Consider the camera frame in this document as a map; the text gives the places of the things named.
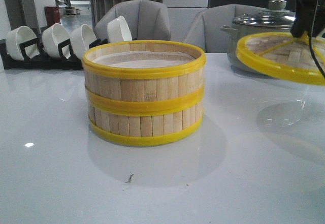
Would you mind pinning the grey chair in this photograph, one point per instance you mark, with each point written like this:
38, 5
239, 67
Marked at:
205, 31
147, 20

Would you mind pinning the glass pot lid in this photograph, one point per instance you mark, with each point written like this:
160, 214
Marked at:
275, 16

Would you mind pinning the grey electric cooking pot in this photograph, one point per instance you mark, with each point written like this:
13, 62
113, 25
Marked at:
237, 31

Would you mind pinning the red bin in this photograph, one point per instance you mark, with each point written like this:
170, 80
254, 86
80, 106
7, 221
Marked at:
52, 15

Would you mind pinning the left grey chair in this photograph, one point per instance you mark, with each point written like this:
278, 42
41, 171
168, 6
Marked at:
147, 20

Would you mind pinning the black dish rack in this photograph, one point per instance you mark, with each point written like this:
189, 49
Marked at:
67, 59

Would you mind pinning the right grey chair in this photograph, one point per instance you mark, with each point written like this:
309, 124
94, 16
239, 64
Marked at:
205, 31

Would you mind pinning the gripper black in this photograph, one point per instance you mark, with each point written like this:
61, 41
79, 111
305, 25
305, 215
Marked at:
304, 15

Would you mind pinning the white bowl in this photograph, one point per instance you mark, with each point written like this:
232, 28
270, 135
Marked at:
118, 30
51, 37
81, 39
15, 37

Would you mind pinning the bamboo steamer drawer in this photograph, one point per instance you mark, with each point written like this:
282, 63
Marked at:
148, 130
144, 91

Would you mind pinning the woven bamboo steamer lid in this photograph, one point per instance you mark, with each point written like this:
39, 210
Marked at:
282, 56

